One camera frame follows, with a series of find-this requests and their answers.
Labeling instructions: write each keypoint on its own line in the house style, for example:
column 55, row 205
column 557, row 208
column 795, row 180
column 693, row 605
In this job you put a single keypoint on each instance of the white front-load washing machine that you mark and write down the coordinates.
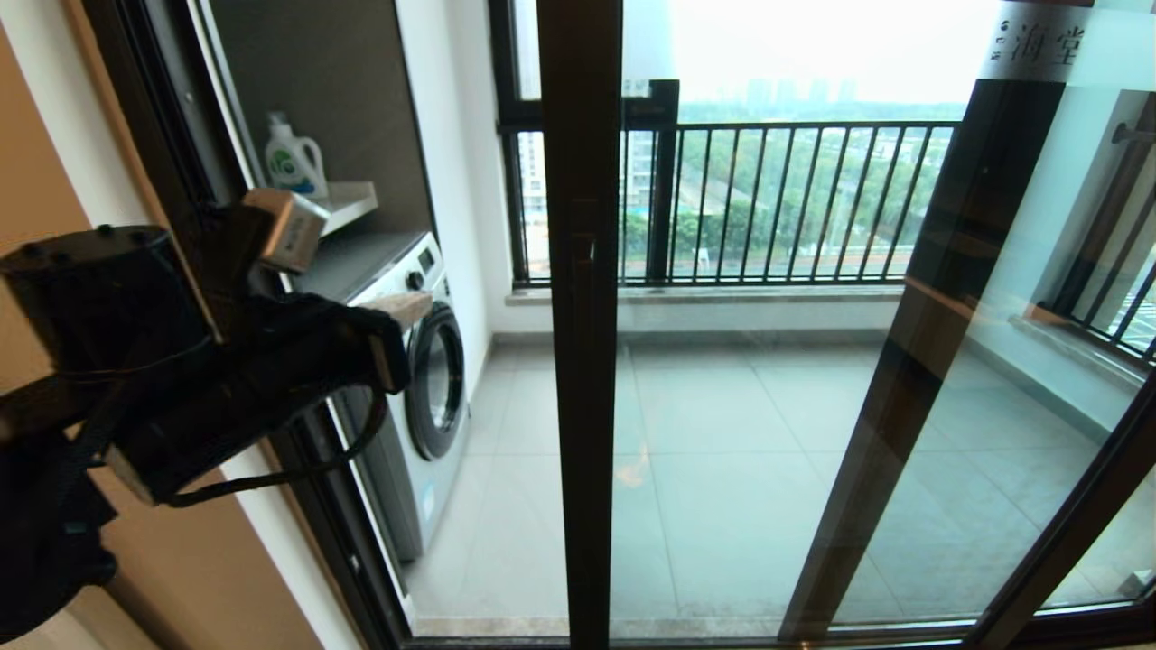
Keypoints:
column 433, row 379

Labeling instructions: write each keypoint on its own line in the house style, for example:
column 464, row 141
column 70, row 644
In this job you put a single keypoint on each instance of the grey metal wall rod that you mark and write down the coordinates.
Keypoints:
column 1129, row 135

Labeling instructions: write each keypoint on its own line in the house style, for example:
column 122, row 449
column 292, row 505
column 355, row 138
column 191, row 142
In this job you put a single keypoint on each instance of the dark brown sliding glass door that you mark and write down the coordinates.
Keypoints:
column 582, row 406

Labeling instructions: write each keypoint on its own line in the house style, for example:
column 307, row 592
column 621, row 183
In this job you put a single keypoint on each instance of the white detergent bottle green label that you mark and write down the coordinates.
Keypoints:
column 293, row 162

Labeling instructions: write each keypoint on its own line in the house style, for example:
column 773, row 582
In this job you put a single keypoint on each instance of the black balcony railing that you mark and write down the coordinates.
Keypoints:
column 1097, row 236
column 813, row 127

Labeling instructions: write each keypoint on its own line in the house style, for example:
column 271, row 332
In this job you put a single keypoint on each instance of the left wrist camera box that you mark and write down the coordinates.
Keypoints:
column 289, row 230

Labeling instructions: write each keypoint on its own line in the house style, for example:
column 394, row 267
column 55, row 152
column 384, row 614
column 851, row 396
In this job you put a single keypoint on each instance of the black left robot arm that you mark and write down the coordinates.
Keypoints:
column 90, row 298

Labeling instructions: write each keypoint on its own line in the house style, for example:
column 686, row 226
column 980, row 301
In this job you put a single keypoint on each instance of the brown cabinet niche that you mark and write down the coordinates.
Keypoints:
column 343, row 90

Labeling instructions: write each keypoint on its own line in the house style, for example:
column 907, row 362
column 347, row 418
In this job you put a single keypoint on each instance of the white cabinet shelf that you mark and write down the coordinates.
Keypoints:
column 357, row 199

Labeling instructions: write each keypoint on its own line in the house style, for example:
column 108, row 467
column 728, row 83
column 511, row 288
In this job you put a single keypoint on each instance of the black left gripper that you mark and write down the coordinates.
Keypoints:
column 253, row 388

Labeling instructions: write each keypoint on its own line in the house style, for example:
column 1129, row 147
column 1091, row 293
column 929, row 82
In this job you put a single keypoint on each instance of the black balcony window frame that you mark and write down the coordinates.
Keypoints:
column 664, row 181

